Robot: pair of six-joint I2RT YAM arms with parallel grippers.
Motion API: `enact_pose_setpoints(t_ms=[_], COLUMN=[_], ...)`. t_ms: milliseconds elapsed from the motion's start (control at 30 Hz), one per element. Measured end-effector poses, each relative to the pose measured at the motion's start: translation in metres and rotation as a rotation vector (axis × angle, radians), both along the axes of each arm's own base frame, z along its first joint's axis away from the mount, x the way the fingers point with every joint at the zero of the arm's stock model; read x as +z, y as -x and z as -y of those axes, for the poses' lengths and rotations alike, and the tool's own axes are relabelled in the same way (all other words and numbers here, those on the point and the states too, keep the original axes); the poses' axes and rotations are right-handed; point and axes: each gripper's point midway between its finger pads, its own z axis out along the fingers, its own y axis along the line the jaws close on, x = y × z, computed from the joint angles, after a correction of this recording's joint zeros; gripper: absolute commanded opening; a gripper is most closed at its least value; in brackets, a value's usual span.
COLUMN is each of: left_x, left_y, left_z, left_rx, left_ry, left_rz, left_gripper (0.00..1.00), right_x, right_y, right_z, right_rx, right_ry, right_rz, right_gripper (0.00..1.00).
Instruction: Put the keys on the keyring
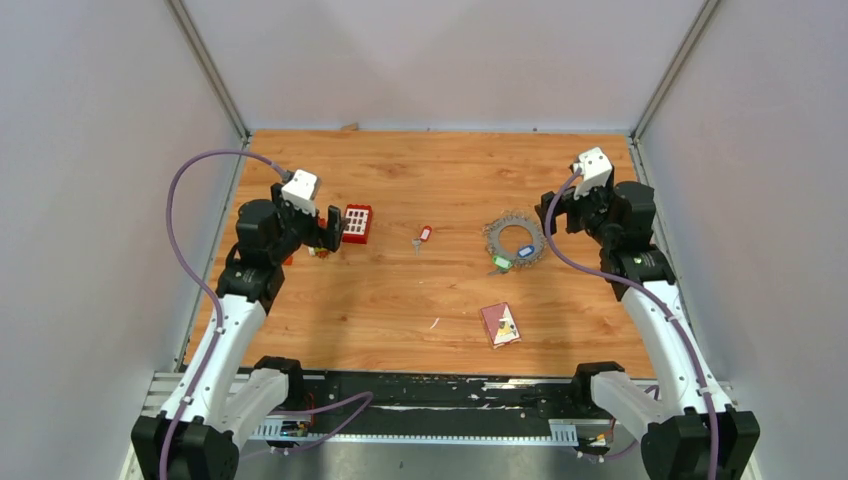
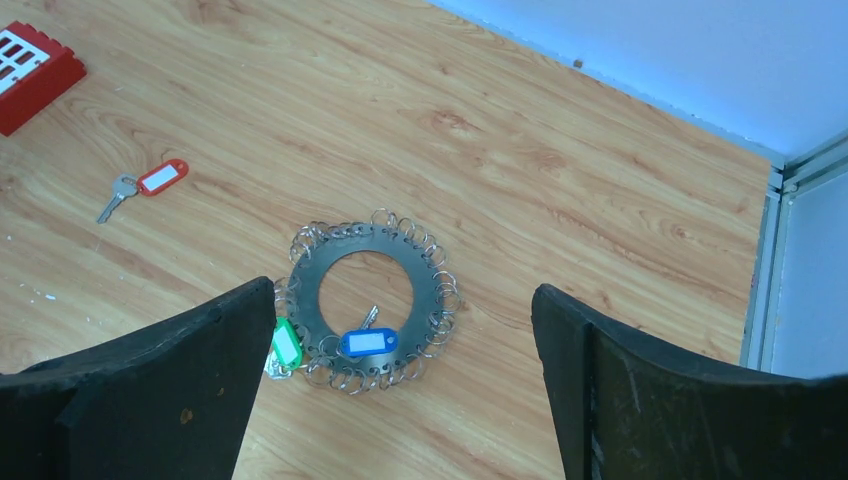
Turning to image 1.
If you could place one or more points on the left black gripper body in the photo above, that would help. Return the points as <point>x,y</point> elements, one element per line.
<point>298,227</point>

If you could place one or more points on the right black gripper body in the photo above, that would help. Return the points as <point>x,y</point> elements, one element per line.
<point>587,213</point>

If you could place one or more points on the metal disc with keyrings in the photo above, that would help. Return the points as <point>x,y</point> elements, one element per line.
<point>510,231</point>

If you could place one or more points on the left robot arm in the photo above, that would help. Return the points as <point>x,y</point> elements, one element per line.
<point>201,428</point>

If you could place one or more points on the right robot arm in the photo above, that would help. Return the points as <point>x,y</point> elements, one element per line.
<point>691,430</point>

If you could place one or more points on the red window brick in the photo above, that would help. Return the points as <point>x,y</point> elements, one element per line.
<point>358,221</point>

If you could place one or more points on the toy brick car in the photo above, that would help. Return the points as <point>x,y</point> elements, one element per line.
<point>319,252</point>

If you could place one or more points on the green tag key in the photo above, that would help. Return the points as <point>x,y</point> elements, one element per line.
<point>502,265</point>

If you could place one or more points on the red tag key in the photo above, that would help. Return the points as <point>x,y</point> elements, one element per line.
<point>422,237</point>

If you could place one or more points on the playing card box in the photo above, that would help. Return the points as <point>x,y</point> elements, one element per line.
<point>500,325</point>

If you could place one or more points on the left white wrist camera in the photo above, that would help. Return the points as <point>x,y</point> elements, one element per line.
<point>300,192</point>

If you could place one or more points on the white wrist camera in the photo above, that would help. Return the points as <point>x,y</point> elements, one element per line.
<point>300,192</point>
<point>595,169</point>

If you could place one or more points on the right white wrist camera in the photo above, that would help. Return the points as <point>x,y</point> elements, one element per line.
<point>595,169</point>

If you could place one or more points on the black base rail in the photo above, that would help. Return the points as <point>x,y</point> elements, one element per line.
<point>334,401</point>

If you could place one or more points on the white slotted cable duct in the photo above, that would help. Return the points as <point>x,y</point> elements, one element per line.
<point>559,434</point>

